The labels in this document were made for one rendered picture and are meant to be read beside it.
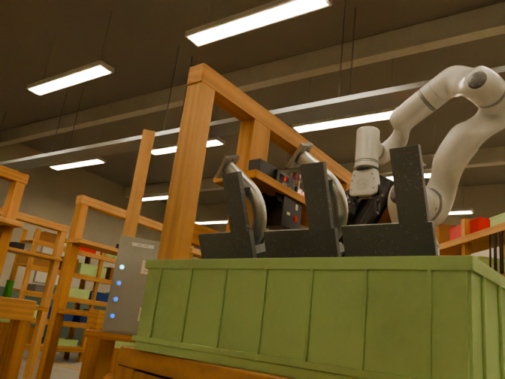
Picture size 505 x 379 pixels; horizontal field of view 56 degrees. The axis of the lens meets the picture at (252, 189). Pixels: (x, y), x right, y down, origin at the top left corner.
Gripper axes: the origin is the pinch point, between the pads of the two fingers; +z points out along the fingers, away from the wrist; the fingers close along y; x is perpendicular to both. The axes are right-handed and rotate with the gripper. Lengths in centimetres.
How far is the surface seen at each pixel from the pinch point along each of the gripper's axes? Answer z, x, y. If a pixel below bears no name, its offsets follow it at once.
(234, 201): 21, -82, 10
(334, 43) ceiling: -330, 320, -200
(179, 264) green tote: 35, -88, 4
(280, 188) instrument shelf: -21, 24, -53
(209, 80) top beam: -58, -21, -65
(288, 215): -11, 35, -55
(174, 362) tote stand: 52, -88, 7
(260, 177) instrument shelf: -21, 7, -53
